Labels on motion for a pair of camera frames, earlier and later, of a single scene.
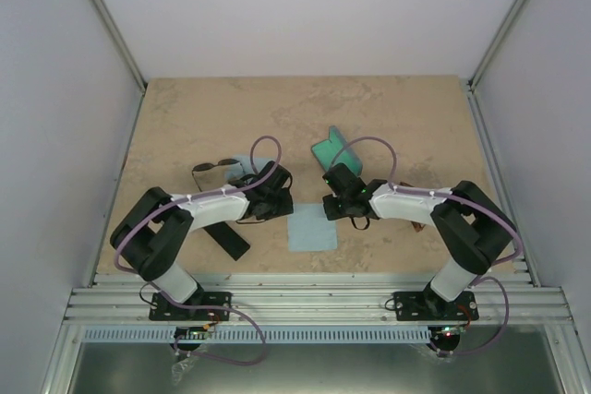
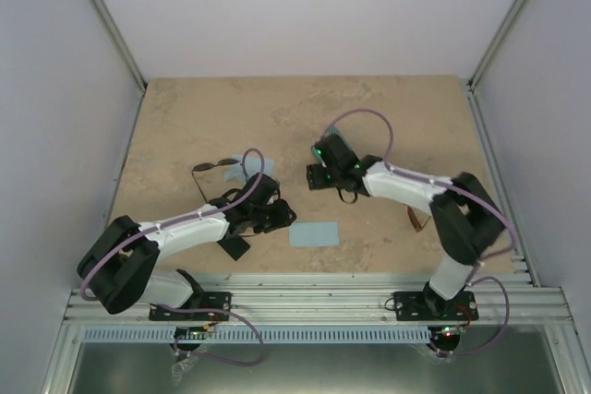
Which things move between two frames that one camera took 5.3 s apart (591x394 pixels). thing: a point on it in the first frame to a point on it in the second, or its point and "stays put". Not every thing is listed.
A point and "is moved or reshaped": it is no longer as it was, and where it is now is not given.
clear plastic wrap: x=179 y=368 stays put
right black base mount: x=429 y=306 stays put
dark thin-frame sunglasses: x=205 y=166 stays put
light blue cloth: x=245 y=167 stays put
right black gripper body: x=337 y=212 to x=323 y=182
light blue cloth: x=309 y=229 is moved or reshaped
